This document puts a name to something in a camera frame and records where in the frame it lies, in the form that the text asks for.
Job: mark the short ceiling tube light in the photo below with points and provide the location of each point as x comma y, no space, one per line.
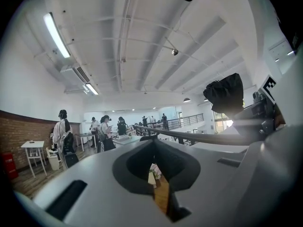
91,89

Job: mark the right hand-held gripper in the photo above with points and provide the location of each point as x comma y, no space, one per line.
287,91

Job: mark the black metal railing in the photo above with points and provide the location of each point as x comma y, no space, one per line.
187,120

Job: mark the red fire extinguisher box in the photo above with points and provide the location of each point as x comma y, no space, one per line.
9,165

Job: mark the ceiling dome camera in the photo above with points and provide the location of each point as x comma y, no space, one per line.
174,52

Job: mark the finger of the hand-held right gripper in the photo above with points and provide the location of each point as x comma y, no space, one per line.
279,174

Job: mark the white waste bin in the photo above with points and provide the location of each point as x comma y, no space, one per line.
53,160

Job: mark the black pendant lamp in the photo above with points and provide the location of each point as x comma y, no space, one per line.
187,100

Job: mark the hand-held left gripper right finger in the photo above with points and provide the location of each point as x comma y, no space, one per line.
208,171

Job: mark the tall white table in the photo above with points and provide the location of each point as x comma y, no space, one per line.
33,145

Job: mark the white ceiling air conditioner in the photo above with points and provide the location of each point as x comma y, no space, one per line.
74,75

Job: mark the long ceiling tube light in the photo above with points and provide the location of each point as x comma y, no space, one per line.
56,34

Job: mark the wooden table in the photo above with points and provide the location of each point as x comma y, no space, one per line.
162,193

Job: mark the low white table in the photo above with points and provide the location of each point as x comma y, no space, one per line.
86,135

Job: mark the white flower bunch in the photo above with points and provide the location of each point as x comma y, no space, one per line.
155,170

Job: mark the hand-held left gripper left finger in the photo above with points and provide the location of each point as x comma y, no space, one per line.
99,181

